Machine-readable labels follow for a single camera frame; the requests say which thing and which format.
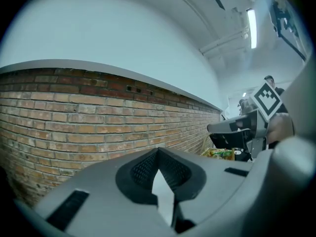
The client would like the two-tier wicker basket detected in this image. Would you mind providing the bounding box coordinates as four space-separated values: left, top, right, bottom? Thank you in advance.
200 134 235 161

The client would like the white printed shirt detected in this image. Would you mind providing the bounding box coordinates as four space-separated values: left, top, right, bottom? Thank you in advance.
268 0 316 143

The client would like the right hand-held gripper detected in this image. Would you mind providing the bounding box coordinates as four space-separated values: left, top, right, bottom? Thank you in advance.
206 81 284 162

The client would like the person's right forearm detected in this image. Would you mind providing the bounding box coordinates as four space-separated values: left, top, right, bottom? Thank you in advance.
268 112 296 145

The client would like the long ceiling tube light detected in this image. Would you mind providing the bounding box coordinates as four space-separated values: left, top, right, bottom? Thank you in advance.
246 8 258 49

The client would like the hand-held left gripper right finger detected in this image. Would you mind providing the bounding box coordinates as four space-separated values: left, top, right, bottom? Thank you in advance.
158 147 255 233

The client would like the yellow snack packet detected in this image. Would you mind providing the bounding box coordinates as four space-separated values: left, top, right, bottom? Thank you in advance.
208 148 224 158

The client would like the white ceiling pipe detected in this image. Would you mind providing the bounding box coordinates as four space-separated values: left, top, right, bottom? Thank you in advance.
199 30 249 56

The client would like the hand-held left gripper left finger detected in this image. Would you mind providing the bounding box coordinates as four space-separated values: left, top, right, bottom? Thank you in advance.
34 147 173 236

